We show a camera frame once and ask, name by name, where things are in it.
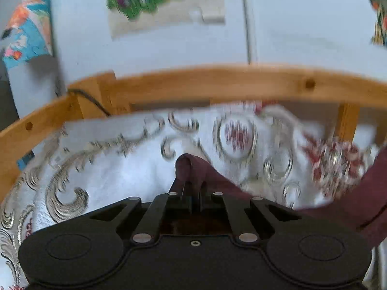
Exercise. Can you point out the colourful abstract wall poster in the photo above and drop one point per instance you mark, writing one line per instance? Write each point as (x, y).
(381, 21)

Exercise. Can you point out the wooden bed frame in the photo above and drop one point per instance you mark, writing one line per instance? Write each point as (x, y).
(211, 81)

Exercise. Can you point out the landscape wall poster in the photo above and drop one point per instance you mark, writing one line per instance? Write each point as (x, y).
(166, 15)

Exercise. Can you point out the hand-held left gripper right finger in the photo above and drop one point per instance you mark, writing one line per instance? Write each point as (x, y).
(204, 192)

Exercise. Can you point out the white floral satin bed cover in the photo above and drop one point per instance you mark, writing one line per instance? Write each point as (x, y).
(121, 172)

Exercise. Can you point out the orange and blue wall poster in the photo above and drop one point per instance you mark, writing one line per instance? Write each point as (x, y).
(27, 36)

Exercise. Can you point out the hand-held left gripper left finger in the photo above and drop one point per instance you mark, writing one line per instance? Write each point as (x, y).
(177, 189)

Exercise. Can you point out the maroon knit garment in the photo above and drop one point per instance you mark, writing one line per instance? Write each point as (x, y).
(225, 184)

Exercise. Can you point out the white wall pipe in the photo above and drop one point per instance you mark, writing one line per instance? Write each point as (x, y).
(249, 21)

